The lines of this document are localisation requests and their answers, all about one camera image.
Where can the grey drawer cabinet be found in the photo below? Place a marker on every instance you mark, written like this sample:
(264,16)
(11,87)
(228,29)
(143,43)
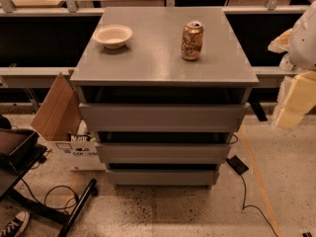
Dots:
(151,70)

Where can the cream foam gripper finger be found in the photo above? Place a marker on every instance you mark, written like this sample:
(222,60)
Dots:
(296,98)
(281,43)

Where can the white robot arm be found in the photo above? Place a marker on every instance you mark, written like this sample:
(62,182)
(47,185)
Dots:
(302,45)

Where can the gold soda can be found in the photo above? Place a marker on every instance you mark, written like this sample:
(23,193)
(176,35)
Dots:
(192,40)

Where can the black and white sneaker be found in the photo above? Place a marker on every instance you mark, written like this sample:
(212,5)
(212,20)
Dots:
(16,226)

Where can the grey top drawer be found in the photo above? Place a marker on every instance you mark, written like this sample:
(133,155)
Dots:
(163,118)

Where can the white paper bowl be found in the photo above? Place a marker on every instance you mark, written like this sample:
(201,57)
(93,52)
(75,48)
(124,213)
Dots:
(113,36)

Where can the grey bottom drawer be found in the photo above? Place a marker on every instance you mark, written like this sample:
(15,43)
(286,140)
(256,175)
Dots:
(162,178)

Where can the black power adapter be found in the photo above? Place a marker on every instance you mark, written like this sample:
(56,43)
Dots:
(237,165)

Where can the grey drawer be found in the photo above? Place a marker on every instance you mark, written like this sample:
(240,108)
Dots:
(163,118)
(131,153)
(162,178)

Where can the open cardboard box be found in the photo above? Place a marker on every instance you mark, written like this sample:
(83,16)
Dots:
(60,123)

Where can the grey middle drawer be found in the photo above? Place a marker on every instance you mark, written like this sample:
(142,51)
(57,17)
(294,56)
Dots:
(131,153)

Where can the black tray on cart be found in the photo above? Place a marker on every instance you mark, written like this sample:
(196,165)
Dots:
(14,145)

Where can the clear pump bottle left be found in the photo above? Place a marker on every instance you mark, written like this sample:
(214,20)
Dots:
(285,63)

